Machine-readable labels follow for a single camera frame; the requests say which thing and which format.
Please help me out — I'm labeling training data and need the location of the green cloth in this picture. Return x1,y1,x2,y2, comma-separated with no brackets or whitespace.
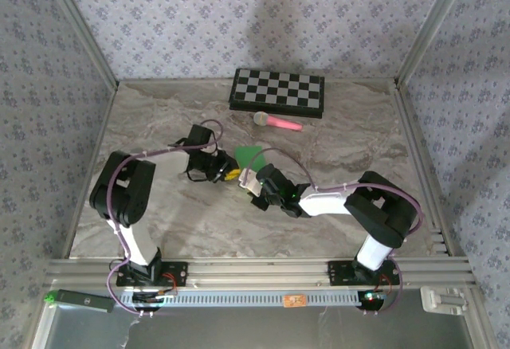
233,145,268,177

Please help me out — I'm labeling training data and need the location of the grey metal sheet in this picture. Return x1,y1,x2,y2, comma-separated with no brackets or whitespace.
31,304,497,349

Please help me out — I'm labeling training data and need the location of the pink toy microphone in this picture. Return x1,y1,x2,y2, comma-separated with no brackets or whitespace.
253,111,304,132

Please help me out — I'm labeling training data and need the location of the black and grey chessboard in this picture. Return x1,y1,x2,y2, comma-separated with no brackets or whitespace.
229,68,325,120

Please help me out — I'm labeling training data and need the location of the orange sticker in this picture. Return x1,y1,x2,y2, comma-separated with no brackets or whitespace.
283,294,308,309

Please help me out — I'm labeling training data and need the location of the white latch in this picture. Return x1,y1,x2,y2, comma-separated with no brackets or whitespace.
421,287,469,316

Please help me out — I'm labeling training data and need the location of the black bar with green end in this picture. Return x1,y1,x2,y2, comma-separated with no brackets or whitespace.
45,288,116,313

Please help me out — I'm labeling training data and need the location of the thin black cable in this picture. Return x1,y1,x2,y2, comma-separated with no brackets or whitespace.
184,167,213,183

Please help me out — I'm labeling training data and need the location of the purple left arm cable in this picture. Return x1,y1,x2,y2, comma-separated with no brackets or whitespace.
106,119,224,318

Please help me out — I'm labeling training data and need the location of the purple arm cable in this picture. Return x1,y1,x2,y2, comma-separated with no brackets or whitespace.
106,119,224,318
241,147,426,318

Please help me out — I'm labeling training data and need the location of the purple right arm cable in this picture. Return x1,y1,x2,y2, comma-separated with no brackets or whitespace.
241,147,426,318

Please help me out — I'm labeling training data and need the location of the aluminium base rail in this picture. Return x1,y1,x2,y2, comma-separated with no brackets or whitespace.
45,258,477,291

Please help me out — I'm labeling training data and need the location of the grey slotted cable tray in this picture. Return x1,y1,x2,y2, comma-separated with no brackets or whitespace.
119,288,366,308

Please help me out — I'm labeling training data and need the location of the aluminium side rail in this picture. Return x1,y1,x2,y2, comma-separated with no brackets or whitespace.
59,84,120,261
392,80,457,257

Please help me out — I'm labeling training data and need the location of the aluminium corner post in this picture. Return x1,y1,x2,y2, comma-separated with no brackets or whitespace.
394,0,477,89
38,0,120,90

